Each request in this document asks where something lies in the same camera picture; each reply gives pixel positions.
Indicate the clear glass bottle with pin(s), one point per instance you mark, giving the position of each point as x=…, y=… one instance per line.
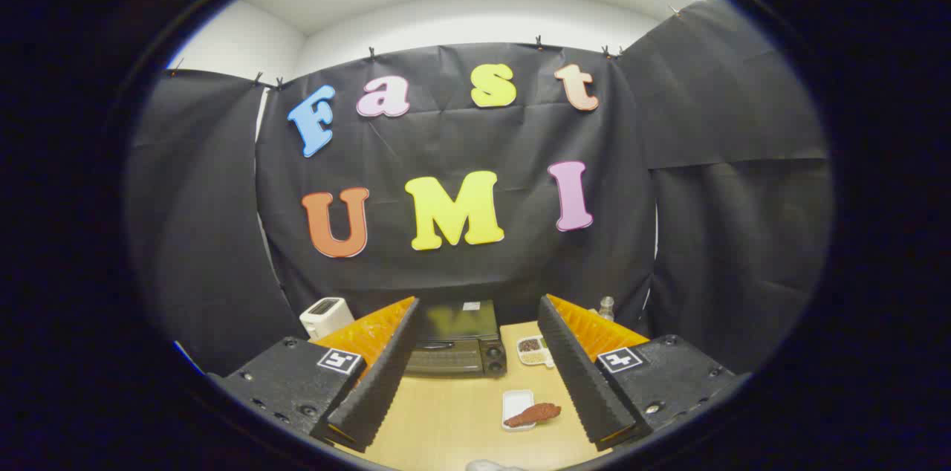
x=607, y=309

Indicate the black toaster oven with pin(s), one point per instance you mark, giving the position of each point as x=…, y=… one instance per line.
x=457, y=337

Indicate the white rectangular tray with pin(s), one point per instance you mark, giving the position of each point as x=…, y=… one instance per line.
x=515, y=403

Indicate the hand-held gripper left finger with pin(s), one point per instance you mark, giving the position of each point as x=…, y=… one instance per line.
x=377, y=383

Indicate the white pop-up toaster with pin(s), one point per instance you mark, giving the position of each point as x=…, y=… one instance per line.
x=325, y=316

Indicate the white divided dish with seeds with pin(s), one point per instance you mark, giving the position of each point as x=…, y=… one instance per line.
x=532, y=352

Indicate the red meat piece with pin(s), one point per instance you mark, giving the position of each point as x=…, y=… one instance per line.
x=536, y=414

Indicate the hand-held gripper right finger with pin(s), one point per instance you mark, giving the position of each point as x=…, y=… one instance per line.
x=581, y=383

